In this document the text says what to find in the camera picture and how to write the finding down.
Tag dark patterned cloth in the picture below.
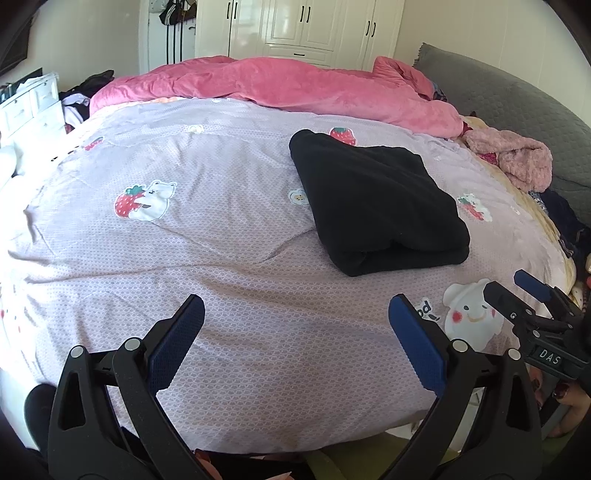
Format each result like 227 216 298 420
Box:
531 189 591 259

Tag black sweater with orange cuffs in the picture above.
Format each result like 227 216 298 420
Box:
289 129 471 278

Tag pink quilt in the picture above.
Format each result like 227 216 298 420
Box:
89 55 465 139

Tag lilac strawberry printed bedsheet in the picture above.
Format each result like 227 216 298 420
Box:
0 97 578 455

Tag white drawer cabinet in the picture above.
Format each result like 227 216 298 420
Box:
0 71 65 139

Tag pink fluffy garment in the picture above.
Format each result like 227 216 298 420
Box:
464 129 553 191

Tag grey quilted headboard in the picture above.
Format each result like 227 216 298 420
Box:
412 43 591 217

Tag hanging black bags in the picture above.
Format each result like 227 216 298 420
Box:
159 0 197 26

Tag black television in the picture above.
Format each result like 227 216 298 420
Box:
0 28 31 75

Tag person's right hand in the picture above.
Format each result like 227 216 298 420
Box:
531 378 591 437

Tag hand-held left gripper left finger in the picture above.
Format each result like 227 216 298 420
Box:
47 294 206 480

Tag white door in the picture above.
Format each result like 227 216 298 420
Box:
139 0 199 75

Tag dark clothes pile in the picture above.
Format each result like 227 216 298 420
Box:
60 69 114 125

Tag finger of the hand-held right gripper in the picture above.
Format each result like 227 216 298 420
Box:
483 280 543 330
514 270 583 319

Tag white wardrobe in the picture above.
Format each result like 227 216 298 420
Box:
196 0 404 70

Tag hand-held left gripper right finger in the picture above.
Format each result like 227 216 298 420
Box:
383 294 542 480

